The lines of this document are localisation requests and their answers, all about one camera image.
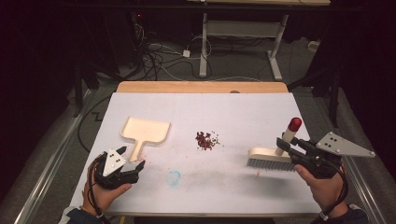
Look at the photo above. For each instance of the black metal stand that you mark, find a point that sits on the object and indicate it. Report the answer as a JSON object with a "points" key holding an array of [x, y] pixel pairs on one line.
{"points": [[77, 93]]}

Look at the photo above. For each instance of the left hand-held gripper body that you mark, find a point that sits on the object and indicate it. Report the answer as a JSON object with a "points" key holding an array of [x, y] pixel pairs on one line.
{"points": [[115, 179]]}

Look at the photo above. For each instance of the person's right hand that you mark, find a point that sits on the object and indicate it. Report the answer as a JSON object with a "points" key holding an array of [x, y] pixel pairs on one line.
{"points": [[323, 188]]}

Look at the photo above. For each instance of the aluminium floor rail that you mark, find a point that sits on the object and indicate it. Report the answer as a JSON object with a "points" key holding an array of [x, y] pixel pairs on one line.
{"points": [[364, 189], [49, 168]]}

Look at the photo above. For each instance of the white metal desk frame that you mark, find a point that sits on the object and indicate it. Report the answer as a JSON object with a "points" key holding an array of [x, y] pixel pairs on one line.
{"points": [[243, 29]]}

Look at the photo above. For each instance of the black tripod stand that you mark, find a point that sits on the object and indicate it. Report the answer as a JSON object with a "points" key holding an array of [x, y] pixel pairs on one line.
{"points": [[334, 93]]}

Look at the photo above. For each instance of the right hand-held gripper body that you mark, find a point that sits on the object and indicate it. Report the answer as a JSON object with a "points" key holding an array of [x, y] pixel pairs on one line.
{"points": [[323, 158]]}

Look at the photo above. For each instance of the white power adapter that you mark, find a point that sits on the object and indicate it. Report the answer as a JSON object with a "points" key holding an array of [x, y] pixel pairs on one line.
{"points": [[186, 53]]}

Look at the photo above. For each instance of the pile of red crumbs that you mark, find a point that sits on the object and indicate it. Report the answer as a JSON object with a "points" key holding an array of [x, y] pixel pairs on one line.
{"points": [[205, 140]]}

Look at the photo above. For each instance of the person's left hand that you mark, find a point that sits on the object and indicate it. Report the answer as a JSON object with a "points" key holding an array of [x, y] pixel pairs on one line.
{"points": [[106, 193]]}

